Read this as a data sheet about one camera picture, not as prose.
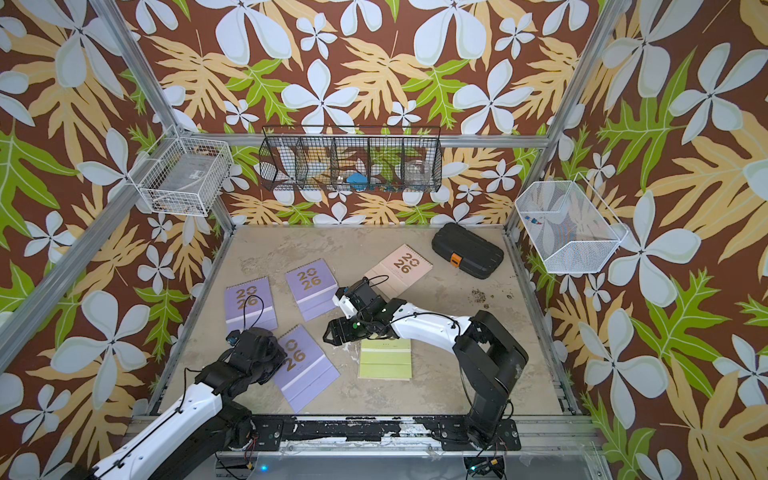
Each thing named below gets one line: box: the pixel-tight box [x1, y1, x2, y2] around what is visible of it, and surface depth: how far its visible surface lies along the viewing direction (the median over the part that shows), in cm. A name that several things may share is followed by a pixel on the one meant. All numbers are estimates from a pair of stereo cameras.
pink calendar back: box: [364, 243, 433, 300], surface depth 110 cm
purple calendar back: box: [286, 258, 339, 322], surface depth 103 cm
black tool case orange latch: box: [431, 222, 504, 279], surface depth 107 cm
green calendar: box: [358, 338, 412, 381], surface depth 87 cm
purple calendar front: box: [274, 324, 341, 413], surface depth 86 cm
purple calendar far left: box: [226, 276, 278, 335], surface depth 100 cm
